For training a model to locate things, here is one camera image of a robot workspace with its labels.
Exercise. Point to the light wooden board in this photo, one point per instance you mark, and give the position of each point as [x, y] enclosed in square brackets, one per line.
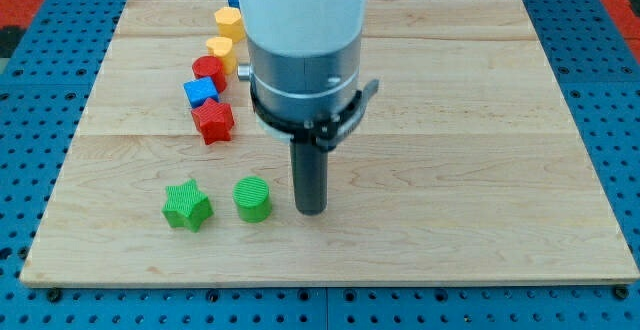
[467, 169]

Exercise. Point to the green star block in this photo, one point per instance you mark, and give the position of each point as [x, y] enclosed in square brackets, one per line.
[186, 206]

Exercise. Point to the green cylinder block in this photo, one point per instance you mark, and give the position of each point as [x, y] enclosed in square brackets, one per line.
[251, 196]

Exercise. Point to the yellow heart block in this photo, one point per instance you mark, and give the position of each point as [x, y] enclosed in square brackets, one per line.
[223, 49]

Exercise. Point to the yellow hexagon block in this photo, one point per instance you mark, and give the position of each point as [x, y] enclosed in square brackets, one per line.
[230, 23]

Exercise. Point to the red cylinder block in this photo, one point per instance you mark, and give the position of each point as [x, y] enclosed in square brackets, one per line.
[212, 67]

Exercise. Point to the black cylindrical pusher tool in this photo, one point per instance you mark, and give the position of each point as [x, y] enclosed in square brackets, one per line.
[309, 172]

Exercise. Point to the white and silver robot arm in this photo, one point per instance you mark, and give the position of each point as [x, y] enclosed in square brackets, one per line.
[305, 55]

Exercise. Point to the blue cube block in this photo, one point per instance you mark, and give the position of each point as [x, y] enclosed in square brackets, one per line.
[199, 90]

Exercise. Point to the red star block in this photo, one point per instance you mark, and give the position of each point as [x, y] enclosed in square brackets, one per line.
[214, 121]

